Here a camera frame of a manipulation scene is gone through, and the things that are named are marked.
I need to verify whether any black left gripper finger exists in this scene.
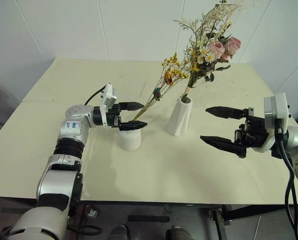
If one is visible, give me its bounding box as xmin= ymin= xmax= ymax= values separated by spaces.
xmin=119 ymin=120 xmax=149 ymax=131
xmin=120 ymin=101 xmax=145 ymax=112

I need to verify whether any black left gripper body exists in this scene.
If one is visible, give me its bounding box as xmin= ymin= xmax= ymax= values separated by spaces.
xmin=106 ymin=103 xmax=122 ymax=130

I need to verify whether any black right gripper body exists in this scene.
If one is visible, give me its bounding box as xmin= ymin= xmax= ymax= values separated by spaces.
xmin=234 ymin=107 xmax=269 ymax=149

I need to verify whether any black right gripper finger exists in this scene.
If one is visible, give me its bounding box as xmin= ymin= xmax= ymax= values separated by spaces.
xmin=205 ymin=106 xmax=247 ymax=121
xmin=200 ymin=135 xmax=247 ymax=159

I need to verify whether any yellow dried flower bunch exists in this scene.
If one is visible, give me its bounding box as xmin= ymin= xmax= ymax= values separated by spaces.
xmin=132 ymin=52 xmax=191 ymax=121

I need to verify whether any pink rose bouquet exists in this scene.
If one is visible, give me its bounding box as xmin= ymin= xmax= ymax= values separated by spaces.
xmin=173 ymin=0 xmax=252 ymax=103

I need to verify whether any short white ceramic vase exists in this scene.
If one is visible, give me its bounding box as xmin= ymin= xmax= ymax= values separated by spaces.
xmin=117 ymin=122 xmax=142 ymax=152

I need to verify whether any tall white ceramic vase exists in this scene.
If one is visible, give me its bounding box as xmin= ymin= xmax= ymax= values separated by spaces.
xmin=167 ymin=97 xmax=193 ymax=137

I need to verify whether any flat black rectangular bar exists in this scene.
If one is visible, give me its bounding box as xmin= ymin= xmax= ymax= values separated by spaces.
xmin=128 ymin=215 xmax=170 ymax=223

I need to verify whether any dark rounded shape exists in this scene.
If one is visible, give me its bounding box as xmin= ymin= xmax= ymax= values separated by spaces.
xmin=166 ymin=225 xmax=192 ymax=240
xmin=110 ymin=224 xmax=129 ymax=240

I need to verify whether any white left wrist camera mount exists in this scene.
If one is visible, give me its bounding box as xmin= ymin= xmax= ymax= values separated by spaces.
xmin=101 ymin=83 xmax=117 ymax=127

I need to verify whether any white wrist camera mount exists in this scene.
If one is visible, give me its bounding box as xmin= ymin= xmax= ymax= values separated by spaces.
xmin=252 ymin=92 xmax=293 ymax=154
xmin=101 ymin=83 xmax=117 ymax=127

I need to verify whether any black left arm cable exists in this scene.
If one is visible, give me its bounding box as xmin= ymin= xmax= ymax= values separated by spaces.
xmin=84 ymin=84 xmax=107 ymax=106

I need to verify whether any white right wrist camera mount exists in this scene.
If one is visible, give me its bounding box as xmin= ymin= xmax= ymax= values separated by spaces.
xmin=252 ymin=92 xmax=293 ymax=154

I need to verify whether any rusty metal post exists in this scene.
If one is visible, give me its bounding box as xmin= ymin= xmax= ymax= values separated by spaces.
xmin=210 ymin=207 xmax=228 ymax=240
xmin=75 ymin=204 xmax=92 ymax=240

